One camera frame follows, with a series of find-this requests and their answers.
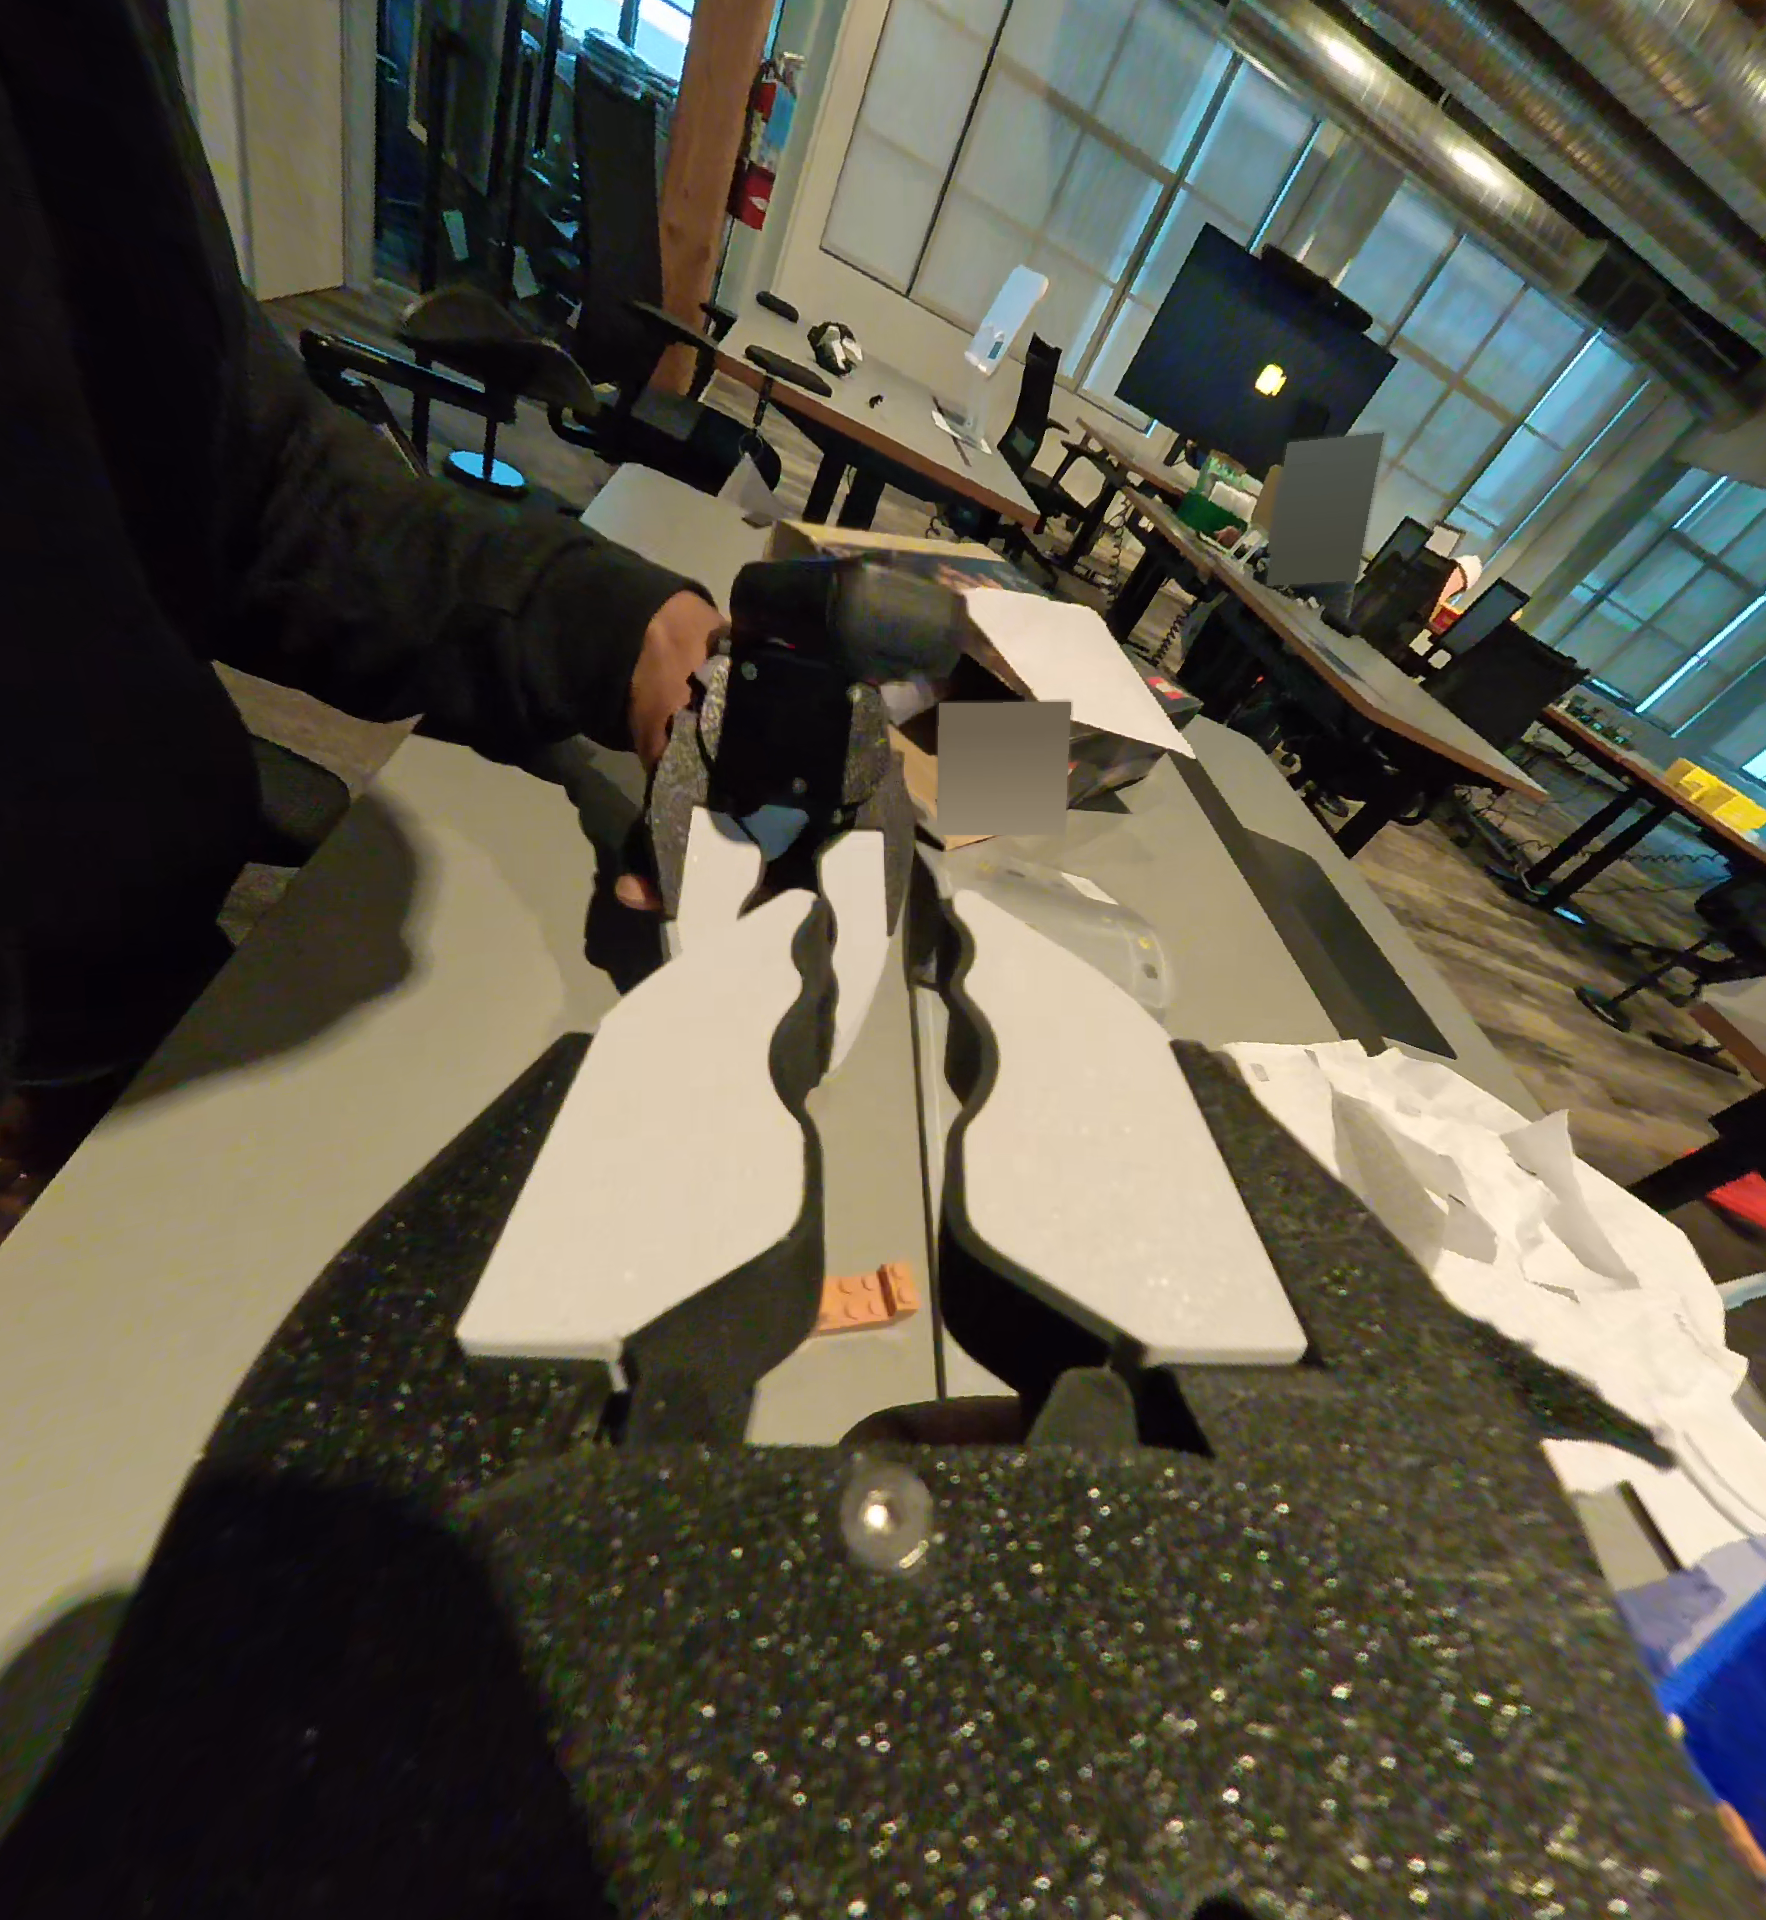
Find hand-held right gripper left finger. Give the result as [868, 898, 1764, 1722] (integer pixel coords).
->
[455, 896, 840, 1363]

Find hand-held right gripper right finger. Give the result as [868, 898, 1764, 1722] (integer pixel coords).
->
[935, 886, 1311, 1374]

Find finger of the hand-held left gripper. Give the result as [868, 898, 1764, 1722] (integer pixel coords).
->
[665, 815, 828, 976]
[818, 827, 897, 1088]

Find orange toy wedge plate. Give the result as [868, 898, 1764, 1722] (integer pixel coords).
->
[811, 1258, 926, 1340]

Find person's left forearm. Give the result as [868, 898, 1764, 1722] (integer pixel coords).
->
[194, 285, 706, 753]

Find grey desk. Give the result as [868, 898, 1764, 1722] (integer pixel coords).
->
[0, 466, 1766, 1920]

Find person's left hand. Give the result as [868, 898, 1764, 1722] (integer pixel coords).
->
[625, 590, 730, 778]

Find grey instruction booklet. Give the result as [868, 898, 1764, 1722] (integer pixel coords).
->
[915, 852, 1181, 1026]

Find printed cardboard box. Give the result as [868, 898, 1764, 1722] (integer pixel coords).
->
[766, 518, 1201, 848]

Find wood-edged office table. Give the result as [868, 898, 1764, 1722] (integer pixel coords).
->
[1114, 480, 1549, 861]
[710, 308, 1047, 531]
[1534, 703, 1766, 1038]

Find white crumpled paper bags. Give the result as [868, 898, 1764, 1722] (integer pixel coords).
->
[1217, 1036, 1766, 1575]

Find black office chair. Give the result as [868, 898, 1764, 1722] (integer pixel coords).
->
[994, 333, 1068, 484]
[295, 284, 601, 500]

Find white standing device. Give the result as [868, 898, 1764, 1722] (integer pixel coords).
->
[963, 264, 1053, 380]

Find red fire extinguisher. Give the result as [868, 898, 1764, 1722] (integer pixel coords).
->
[725, 53, 806, 234]

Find yellow bin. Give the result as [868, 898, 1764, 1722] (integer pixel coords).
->
[1663, 758, 1766, 830]

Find person's black jacket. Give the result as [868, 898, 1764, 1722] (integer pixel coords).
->
[0, 0, 427, 1158]

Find black desk cable flap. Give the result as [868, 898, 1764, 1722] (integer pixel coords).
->
[1225, 822, 1458, 1063]

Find black wall screen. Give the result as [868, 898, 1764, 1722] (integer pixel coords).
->
[1113, 222, 1401, 480]

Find wooden post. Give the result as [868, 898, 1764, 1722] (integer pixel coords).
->
[649, 0, 783, 361]

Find metal ceiling duct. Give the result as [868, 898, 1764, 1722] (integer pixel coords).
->
[1221, 0, 1766, 354]

